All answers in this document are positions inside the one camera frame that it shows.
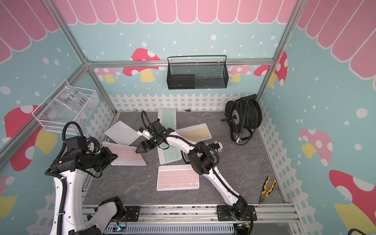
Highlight pink key keyboard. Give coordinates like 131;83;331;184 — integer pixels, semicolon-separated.
102;142;146;166
156;164;200;192

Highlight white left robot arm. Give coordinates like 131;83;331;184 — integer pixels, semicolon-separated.
45;136;127;235

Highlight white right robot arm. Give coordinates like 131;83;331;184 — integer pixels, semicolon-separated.
136;119;254;221

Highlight far green key keyboard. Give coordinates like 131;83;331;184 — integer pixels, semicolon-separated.
158;108;176;130

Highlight green key keyboard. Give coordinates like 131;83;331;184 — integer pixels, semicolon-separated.
158;108;176;130
157;143;182;165

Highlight near green key keyboard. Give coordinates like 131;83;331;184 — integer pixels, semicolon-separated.
157;143;182;165

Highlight yellow key white keyboard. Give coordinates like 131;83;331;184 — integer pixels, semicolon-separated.
176;123;212;143

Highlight plastic bag in basket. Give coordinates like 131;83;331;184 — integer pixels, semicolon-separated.
54;84;90;118

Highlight black box in basket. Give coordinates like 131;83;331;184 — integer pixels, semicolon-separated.
167;74;195;90

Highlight clear wire wall basket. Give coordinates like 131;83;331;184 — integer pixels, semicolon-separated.
32;81;99;133

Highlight black wire mesh basket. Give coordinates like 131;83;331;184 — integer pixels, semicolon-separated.
167;55;229;90

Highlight black cable reel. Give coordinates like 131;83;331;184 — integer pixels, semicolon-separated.
221;94;262;146

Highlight yellow handled pliers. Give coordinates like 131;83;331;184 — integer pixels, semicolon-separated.
259;176;277;204

